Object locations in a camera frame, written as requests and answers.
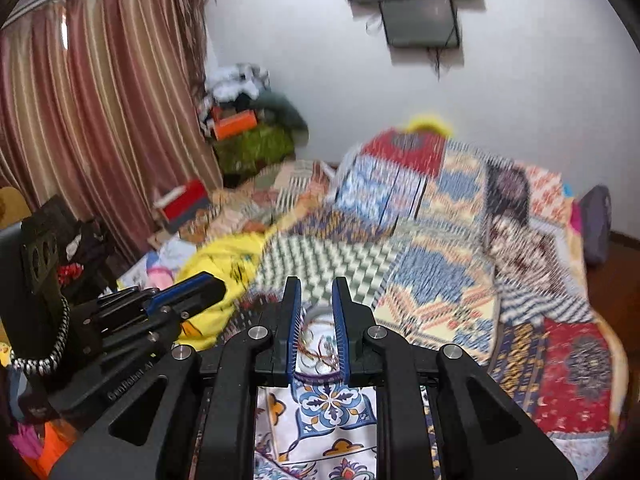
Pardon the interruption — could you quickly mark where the red white box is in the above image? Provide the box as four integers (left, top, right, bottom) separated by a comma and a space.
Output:
153, 179, 210, 234

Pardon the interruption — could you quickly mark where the yellow cartoon blanket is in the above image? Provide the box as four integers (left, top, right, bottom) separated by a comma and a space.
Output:
174, 231, 281, 352

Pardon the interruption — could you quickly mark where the colourful patchwork bed cover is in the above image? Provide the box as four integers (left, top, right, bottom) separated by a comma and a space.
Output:
226, 130, 623, 479

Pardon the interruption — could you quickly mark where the pile of white clothes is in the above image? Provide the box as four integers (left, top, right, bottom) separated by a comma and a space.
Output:
198, 63, 270, 113

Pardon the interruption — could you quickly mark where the small dark wall monitor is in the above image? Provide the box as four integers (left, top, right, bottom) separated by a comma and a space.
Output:
380, 0, 460, 50

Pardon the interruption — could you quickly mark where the orange box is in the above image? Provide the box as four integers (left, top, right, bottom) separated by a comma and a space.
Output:
213, 110, 258, 141

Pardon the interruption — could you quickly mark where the green patterned cloth cover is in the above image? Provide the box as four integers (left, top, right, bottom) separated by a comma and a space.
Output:
213, 124, 295, 177

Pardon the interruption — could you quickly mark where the striped red beige curtain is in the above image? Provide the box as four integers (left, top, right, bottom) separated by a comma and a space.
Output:
1, 0, 222, 261

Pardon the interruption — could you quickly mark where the dark grey backpack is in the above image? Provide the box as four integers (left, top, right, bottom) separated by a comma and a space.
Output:
579, 184, 612, 266

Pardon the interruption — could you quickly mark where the striped patchwork cloth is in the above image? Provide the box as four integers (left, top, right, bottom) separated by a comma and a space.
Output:
178, 160, 331, 246

